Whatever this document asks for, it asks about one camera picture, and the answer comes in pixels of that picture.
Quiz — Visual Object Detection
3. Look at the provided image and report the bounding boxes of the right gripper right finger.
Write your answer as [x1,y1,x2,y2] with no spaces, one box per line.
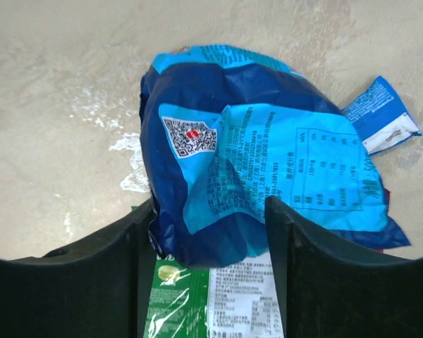
[265,196,423,338]

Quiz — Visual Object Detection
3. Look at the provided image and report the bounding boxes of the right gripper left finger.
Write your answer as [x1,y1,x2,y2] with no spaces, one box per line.
[0,201,156,337]

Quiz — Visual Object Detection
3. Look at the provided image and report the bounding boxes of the green snack bag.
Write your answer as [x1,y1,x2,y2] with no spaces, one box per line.
[130,204,286,338]

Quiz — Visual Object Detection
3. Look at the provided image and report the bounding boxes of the blue snack bar wrapper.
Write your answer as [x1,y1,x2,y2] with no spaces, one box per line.
[343,76,422,156]

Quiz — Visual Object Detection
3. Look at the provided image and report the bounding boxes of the blue gummy candy bag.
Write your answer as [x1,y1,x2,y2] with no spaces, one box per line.
[140,44,409,268]

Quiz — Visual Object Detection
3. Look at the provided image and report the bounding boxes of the red chips bag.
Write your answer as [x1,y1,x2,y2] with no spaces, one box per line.
[376,188,391,253]

